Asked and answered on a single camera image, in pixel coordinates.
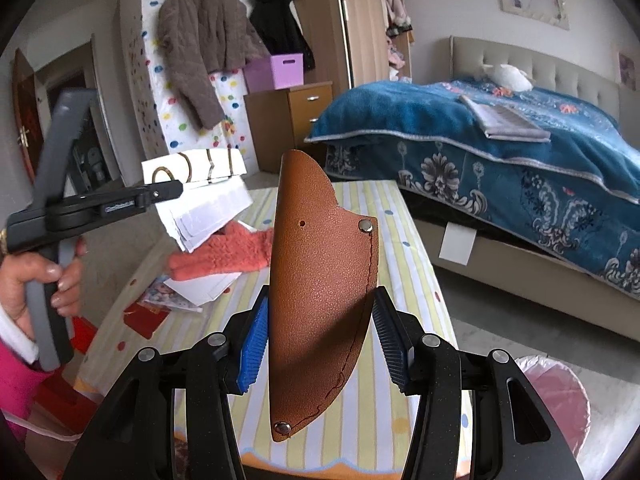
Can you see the red plastic stool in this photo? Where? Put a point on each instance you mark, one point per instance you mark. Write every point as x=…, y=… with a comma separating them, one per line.
x=82, y=332

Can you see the wooden drawer cabinet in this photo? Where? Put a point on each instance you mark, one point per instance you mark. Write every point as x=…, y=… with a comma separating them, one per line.
x=280, y=125

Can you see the person's left forearm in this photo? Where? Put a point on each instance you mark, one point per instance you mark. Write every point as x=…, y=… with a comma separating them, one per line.
x=15, y=375

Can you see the white toilet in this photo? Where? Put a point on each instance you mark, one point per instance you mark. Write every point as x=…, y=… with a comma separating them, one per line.
x=95, y=165

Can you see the black coat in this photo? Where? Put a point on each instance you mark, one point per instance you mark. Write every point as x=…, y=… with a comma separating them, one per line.
x=277, y=20

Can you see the beige upholstered bed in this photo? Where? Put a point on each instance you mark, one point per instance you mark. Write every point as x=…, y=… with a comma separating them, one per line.
x=565, y=65

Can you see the wooden wardrobe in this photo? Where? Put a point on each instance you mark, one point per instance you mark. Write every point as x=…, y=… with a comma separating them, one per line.
x=360, y=25

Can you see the yellow striped tablecloth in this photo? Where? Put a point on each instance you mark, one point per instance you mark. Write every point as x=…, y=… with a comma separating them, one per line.
x=415, y=280

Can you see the red packet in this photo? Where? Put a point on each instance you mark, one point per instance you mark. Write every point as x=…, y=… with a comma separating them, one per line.
x=145, y=320

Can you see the coral knitted glove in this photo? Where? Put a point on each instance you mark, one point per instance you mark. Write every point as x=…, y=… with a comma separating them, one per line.
x=215, y=255

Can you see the dark wooden door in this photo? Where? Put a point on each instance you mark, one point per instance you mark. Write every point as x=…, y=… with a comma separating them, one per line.
x=25, y=120

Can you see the bed with blue blanket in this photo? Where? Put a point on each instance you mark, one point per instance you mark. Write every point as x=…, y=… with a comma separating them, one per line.
x=400, y=110

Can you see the person's left hand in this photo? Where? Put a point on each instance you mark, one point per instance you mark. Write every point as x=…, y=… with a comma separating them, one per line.
x=17, y=285

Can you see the brown leather sheath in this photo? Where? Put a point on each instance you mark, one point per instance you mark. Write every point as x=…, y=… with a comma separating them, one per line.
x=320, y=285

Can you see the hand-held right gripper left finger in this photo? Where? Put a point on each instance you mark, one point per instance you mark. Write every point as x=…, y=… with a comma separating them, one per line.
x=252, y=345

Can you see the brown quilted coat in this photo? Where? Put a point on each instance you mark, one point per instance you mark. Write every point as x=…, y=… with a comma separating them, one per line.
x=200, y=35

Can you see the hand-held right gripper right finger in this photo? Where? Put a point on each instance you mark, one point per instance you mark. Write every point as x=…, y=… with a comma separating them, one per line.
x=392, y=345

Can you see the hanging pink jacket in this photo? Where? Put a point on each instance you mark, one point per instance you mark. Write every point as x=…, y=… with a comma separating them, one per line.
x=395, y=2

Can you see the purple plastic basket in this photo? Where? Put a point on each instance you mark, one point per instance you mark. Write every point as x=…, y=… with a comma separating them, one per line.
x=275, y=72

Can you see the white plush toy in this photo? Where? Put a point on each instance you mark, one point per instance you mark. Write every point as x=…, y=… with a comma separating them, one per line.
x=507, y=77

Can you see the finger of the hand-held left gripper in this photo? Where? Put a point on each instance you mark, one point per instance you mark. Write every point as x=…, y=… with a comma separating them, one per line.
x=165, y=192

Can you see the small wall picture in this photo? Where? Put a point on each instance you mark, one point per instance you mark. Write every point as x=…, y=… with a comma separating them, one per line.
x=626, y=67

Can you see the folded grey cloth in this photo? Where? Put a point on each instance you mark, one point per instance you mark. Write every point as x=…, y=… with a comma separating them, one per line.
x=505, y=120

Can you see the printed picture card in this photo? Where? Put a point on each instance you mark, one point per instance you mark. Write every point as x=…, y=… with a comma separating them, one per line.
x=165, y=300

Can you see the white paper tag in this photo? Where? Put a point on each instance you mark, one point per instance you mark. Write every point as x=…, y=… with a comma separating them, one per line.
x=457, y=244

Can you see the pile of folded clothes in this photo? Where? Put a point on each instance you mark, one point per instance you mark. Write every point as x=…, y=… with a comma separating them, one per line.
x=397, y=60

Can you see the white polka dot cabinet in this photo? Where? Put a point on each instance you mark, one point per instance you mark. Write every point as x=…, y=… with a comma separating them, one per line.
x=150, y=110

